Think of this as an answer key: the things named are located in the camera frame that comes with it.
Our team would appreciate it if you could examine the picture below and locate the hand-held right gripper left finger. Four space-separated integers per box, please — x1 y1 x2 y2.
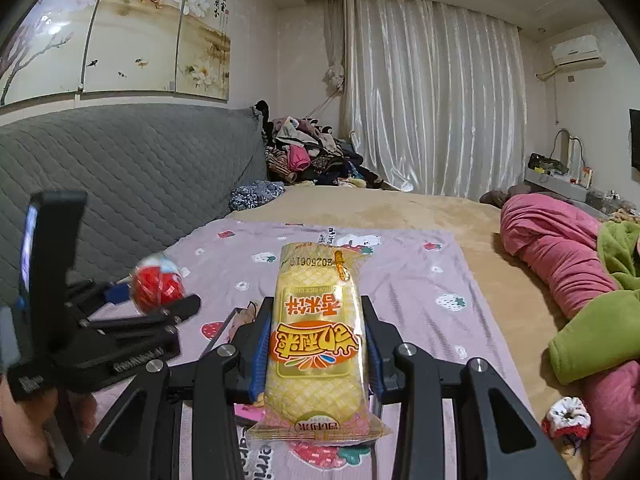
80 296 273 480

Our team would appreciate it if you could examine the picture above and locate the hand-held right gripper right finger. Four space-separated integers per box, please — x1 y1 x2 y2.
360 295 576 480

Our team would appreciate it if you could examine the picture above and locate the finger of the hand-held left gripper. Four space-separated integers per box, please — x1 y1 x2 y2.
82 294 202 335
64 280 136 312

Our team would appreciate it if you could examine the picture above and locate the large red white egg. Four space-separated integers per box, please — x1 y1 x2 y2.
131 254 187 317

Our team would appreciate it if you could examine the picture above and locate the dark grey shallow box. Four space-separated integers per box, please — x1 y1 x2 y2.
199 305 266 426

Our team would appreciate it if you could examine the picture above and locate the yellow rice cracker packet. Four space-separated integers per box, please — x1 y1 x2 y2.
245 241 391 446

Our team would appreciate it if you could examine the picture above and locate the person's left hand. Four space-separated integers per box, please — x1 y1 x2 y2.
0 375 99 478

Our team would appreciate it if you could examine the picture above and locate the pink strawberry printed blanket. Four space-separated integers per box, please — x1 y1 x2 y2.
90 217 531 480

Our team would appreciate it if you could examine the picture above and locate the grey quilted headboard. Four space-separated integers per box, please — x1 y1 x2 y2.
0 105 268 311

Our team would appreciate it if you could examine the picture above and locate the beige bed sheet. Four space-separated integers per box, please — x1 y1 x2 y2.
227 182 640 480

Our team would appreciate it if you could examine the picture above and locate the red white crocheted item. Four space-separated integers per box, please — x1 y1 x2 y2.
541 396 593 443

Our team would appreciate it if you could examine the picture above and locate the dark brown cloth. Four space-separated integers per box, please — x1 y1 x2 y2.
479 184 531 209

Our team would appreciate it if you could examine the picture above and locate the pink quilt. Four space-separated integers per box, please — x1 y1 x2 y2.
500 194 640 480

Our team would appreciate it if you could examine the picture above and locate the pile of clothes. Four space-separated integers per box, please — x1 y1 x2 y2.
252 100 386 191

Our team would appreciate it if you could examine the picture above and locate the green fleece blanket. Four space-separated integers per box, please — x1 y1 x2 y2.
548 220 640 386

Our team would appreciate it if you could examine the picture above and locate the grey cabinet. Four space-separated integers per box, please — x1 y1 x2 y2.
524 167 592 204

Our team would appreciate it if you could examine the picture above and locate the dark bag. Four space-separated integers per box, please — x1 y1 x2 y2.
527 152 571 176

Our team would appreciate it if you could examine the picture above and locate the white curtain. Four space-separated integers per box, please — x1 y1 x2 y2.
322 0 528 196

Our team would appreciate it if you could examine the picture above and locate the white metal pipe rack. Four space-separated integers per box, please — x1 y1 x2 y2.
552 129 586 181

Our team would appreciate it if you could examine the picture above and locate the white plush ornament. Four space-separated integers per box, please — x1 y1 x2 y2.
324 62 347 92

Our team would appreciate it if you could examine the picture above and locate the black television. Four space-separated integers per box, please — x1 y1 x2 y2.
629 107 640 171

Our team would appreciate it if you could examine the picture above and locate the white air conditioner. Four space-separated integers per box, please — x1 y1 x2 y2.
550 35 601 67

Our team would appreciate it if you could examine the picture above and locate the floral wall painting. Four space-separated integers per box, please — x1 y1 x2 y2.
0 0 233 106

